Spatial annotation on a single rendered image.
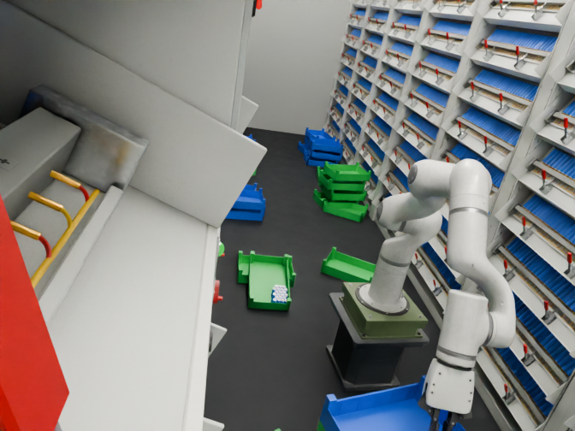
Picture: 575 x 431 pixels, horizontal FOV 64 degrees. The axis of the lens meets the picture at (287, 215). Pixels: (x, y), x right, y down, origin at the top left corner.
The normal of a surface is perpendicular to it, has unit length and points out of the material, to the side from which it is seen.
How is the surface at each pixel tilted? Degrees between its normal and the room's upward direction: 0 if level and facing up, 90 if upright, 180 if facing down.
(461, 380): 66
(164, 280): 23
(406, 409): 0
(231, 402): 0
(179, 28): 90
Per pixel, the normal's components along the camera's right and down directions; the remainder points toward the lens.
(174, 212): 0.53, -0.79
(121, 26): 0.10, 0.43
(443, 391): -0.11, 0.00
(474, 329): 0.21, 0.04
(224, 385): 0.17, -0.90
